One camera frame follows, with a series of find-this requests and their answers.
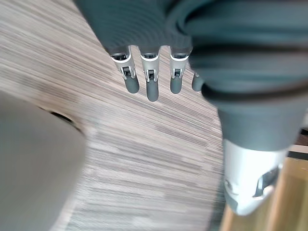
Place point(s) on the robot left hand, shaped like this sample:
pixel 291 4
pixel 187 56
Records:
pixel 240 60

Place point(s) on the robot left leg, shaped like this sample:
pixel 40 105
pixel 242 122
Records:
pixel 31 163

